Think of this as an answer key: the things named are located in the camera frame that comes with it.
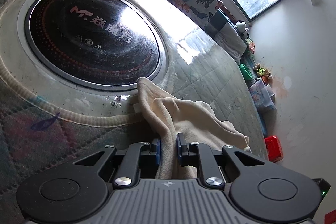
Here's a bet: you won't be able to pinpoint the cream beige garment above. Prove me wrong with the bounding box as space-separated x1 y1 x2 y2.
137 77 251 180

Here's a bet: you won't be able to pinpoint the red plastic stool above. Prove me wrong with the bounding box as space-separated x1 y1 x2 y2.
264 136 284 162

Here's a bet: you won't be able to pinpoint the clear plastic storage box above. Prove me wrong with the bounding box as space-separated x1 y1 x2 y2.
249 80 276 113

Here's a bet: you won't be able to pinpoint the green plastic bowl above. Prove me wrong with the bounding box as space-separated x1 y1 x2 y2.
239 64 255 81

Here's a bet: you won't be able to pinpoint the colourful plush toys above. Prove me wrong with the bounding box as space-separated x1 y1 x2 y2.
252 64 273 84

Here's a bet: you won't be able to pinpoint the round black induction cooktop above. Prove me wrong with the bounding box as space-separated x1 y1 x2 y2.
25 0 162 90

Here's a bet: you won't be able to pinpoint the grey plain cushion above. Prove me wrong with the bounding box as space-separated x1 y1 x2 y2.
214 22 247 65

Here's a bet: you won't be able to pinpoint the panda plush toy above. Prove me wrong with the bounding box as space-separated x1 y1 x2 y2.
235 21 249 39

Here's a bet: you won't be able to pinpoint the right butterfly print pillow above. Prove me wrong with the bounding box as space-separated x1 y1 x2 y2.
172 0 222 28

